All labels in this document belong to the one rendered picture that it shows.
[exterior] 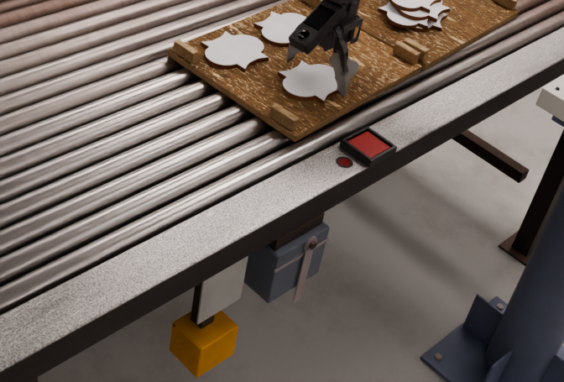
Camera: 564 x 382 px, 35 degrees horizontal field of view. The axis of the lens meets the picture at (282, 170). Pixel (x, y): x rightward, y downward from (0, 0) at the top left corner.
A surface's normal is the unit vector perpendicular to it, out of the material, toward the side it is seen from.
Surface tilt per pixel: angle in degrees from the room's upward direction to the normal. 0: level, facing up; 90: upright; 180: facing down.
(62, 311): 0
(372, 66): 0
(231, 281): 90
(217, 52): 0
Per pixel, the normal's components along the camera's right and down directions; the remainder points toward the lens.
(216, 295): 0.69, 0.54
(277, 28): 0.15, -0.76
